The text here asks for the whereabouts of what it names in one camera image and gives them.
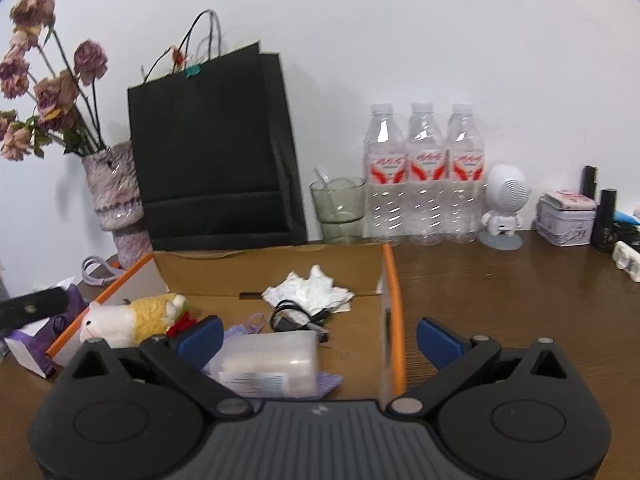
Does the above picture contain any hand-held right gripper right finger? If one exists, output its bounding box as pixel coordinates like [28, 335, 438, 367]
[387, 316, 583, 418]

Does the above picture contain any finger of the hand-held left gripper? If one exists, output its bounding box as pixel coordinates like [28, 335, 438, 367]
[0, 287, 71, 337]

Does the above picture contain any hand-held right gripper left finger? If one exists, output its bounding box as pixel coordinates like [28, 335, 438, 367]
[56, 315, 253, 421]

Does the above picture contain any orange-rimmed cardboard box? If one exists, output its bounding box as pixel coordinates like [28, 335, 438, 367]
[47, 242, 407, 401]

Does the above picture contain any translucent plastic box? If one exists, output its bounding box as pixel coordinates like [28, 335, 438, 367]
[209, 331, 321, 398]

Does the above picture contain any purple tissue pack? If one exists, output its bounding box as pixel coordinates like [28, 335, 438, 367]
[4, 284, 88, 378]

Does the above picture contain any white and yellow plush alpaca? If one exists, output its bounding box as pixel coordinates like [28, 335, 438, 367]
[80, 294, 188, 348]

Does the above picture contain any crumpled white tissue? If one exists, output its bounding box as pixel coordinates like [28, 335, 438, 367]
[262, 265, 356, 317]

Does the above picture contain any purple knitted pouch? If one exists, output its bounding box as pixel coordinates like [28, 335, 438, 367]
[222, 312, 345, 401]

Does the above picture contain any textured pink glass vase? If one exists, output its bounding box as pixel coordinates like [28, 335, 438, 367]
[81, 141, 153, 270]

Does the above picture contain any tinted glass cup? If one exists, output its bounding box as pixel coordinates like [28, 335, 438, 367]
[309, 176, 367, 245]

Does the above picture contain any white astronaut speaker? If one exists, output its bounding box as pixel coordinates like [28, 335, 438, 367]
[476, 163, 530, 252]

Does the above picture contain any clear water bottle red label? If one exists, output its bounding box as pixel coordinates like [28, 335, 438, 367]
[406, 101, 447, 247]
[363, 102, 408, 246]
[445, 103, 488, 244]

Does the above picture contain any black paper bag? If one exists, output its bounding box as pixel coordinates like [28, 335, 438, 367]
[126, 9, 308, 252]

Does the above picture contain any floral tin box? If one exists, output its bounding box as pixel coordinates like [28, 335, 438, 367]
[536, 191, 598, 247]

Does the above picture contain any clear plastic spoon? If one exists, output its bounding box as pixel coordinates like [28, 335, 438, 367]
[312, 167, 346, 211]

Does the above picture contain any white plastic object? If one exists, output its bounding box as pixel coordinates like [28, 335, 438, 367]
[612, 241, 640, 283]

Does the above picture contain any dried pink flower bouquet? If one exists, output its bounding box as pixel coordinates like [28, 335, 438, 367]
[0, 0, 110, 162]

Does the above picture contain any purple cable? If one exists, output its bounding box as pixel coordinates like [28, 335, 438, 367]
[81, 255, 123, 286]

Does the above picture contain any black cable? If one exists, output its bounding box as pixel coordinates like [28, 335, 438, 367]
[271, 300, 333, 343]

